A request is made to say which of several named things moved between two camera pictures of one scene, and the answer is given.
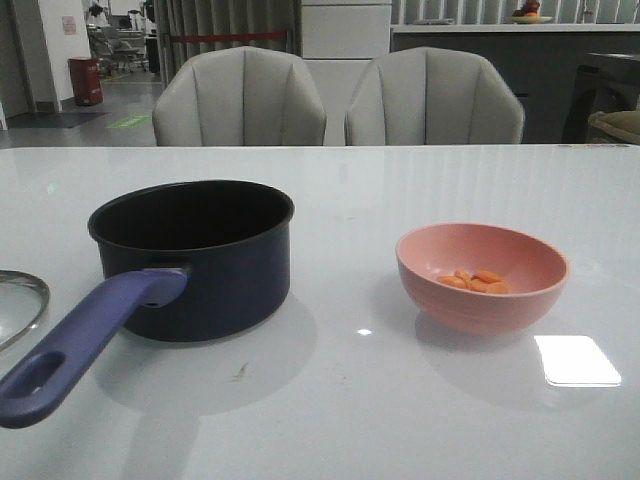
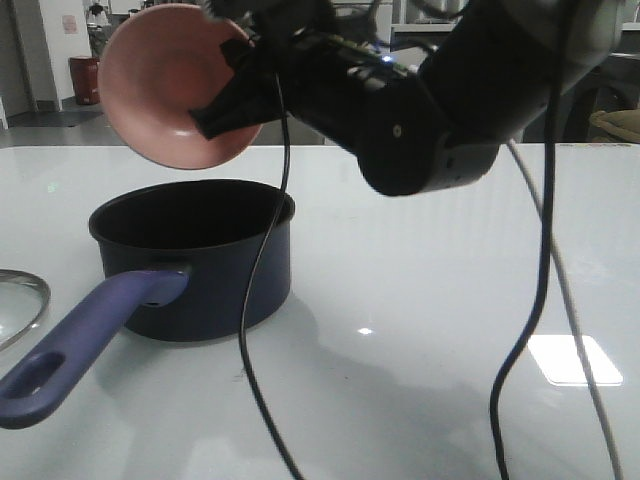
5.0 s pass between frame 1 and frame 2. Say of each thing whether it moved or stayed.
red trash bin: stayed
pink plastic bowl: moved
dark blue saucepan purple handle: stayed
